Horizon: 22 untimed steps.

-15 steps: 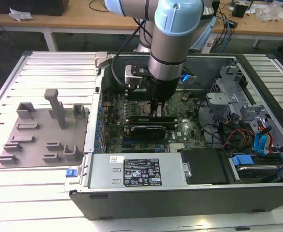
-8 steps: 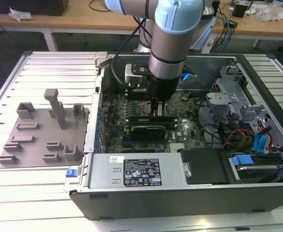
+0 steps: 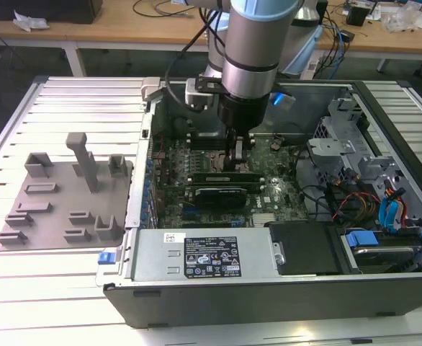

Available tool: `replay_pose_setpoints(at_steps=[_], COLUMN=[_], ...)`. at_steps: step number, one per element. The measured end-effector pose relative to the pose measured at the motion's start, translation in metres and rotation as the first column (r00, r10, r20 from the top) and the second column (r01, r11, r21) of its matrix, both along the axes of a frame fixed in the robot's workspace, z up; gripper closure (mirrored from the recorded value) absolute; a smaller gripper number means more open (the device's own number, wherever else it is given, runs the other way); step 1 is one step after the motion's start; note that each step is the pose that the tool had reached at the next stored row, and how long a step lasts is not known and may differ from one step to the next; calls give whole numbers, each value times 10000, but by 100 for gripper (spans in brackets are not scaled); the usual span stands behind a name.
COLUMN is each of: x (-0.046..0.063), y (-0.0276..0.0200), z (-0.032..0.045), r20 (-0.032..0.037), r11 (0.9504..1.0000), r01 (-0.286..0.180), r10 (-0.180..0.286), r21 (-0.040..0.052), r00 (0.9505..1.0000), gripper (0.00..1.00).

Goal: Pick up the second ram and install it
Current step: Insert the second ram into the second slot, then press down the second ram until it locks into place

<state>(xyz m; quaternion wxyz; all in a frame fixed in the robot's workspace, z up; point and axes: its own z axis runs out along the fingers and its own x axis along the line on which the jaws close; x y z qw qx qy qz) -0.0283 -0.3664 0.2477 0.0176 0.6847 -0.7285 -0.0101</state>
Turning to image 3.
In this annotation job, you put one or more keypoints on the black open PC case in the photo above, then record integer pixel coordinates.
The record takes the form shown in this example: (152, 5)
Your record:
(268, 302)

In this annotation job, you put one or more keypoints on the blue case latch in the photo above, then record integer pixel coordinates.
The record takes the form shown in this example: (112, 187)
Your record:
(106, 258)

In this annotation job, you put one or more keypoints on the crumpled white plastic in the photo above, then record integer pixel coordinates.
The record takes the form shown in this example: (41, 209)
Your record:
(29, 22)

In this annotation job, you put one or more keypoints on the grey parts rack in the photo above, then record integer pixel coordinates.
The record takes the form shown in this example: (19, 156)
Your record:
(63, 194)

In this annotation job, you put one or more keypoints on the large black box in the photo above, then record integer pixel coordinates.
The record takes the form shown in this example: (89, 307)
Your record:
(52, 11)

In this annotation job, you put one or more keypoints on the black RAM slot bank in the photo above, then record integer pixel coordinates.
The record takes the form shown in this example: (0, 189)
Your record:
(232, 185)
(205, 143)

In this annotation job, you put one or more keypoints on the clear plastic bags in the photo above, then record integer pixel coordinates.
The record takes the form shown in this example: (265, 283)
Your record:
(402, 18)

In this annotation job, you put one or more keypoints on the green motherboard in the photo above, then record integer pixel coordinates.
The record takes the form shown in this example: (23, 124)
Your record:
(279, 202)

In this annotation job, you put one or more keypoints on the round coin battery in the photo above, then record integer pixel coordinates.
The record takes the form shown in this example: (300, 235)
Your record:
(275, 145)

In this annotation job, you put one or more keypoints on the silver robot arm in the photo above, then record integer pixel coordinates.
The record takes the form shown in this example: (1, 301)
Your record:
(250, 43)

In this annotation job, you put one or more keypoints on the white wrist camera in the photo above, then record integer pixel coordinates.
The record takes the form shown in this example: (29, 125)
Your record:
(193, 93)

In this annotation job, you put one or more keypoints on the tall black box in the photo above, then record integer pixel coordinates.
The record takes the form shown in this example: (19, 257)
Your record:
(322, 9)

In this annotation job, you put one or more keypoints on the black power adapter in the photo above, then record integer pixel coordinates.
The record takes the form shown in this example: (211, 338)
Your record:
(348, 35)

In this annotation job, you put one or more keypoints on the grey power supply unit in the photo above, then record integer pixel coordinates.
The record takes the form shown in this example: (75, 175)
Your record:
(153, 259)

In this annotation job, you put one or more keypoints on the metal drive cage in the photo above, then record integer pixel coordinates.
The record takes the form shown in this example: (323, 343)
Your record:
(326, 151)

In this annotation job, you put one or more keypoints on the grey case latch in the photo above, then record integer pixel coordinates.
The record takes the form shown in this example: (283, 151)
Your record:
(149, 88)

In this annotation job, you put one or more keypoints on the black graphics card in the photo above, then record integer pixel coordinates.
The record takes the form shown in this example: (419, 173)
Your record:
(220, 197)

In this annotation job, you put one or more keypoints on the hard disk in blue carrier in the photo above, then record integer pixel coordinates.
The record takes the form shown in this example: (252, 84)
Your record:
(362, 239)

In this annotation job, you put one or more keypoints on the small black box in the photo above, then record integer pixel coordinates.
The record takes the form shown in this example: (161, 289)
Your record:
(356, 16)

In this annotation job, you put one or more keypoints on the wooden desk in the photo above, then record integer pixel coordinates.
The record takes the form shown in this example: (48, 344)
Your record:
(99, 30)

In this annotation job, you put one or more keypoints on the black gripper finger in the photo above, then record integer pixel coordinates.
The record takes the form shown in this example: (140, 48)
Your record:
(240, 151)

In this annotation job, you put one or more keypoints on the black plastic shroud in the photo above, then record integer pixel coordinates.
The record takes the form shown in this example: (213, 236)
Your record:
(301, 248)

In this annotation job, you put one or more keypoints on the silver chipset heatsink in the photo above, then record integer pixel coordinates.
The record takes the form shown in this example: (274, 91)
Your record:
(263, 219)

